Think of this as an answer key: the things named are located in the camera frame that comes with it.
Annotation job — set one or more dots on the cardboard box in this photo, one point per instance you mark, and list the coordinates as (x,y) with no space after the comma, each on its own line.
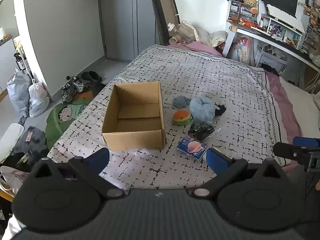
(135,140)

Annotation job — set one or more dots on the paper cup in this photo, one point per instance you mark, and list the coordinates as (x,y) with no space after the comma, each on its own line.
(173,40)

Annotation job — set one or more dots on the black slipper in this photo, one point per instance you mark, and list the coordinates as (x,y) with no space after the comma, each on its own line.
(91,76)

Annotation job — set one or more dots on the grey plastic bag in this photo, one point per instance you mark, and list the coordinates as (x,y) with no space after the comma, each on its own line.
(17,92)

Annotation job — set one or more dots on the grey cabinet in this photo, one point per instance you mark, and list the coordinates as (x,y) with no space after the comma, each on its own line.
(6,57)

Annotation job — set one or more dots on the green cartoon rug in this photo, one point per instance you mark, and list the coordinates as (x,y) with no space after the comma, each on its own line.
(56,125)

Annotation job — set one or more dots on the small drawer organizer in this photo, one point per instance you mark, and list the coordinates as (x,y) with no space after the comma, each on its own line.
(240,10)

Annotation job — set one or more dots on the dark item in clear bag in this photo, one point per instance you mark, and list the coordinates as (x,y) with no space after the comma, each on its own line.
(200,130)

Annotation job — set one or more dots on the grey fluffy cloth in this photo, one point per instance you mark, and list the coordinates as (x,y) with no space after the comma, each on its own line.
(32,143)

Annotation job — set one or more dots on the woven basket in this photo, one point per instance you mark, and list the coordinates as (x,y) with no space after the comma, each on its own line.
(250,0)

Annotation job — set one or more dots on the clear plastic jar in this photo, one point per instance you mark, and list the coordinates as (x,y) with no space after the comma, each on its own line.
(173,28)

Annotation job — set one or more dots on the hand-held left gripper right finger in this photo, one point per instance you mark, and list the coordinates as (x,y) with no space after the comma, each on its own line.
(216,160)

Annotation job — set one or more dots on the white desk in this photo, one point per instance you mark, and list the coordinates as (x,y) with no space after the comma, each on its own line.
(280,41)

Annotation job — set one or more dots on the colourful bags under desk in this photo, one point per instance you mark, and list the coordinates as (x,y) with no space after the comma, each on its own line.
(241,48)

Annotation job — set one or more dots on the light blue fluffy plush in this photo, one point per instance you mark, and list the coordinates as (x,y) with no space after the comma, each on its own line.
(201,108)

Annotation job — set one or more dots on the white desk shelf riser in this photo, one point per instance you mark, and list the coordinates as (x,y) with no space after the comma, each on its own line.
(287,22)

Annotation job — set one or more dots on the floral pillow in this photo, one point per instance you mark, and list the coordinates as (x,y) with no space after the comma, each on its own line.
(217,38)

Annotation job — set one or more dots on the white plastic bag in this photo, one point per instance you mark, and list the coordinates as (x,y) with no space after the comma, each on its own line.
(38,98)

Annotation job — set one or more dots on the cluttered wall shelf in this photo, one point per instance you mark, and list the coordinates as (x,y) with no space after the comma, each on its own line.
(313,10)

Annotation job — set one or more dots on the orange and green plush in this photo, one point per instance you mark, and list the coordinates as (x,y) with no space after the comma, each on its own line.
(183,117)

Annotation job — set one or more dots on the cream pillow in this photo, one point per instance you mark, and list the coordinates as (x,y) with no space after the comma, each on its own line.
(188,30)

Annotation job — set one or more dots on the black framed board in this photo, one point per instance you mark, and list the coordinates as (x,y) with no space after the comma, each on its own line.
(165,15)

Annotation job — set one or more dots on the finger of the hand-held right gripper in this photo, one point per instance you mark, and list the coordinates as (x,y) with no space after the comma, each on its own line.
(306,141)
(285,150)

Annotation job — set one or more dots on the white tote bag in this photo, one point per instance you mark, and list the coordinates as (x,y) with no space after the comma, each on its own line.
(10,180)

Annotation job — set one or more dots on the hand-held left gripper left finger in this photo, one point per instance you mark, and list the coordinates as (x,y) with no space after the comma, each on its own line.
(98,158)

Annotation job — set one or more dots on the black scrunchie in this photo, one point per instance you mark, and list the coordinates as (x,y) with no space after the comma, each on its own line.
(220,110)

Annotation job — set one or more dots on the white keyboard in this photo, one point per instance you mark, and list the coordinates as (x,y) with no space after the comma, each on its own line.
(285,16)

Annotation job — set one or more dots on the grey door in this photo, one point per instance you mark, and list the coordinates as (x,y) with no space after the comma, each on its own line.
(120,17)

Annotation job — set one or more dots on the black bottle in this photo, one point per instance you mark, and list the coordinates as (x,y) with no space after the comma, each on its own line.
(20,62)

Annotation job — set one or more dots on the white rack under desk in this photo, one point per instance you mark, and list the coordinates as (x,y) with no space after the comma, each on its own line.
(272,57)

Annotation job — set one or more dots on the grey knitted toy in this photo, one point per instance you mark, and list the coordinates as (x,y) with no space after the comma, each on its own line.
(180,101)

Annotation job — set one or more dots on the blue and pink tissue pack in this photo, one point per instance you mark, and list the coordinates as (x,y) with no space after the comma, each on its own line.
(192,147)

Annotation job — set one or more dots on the cream duvet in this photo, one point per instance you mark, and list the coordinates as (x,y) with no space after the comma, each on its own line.
(300,102)

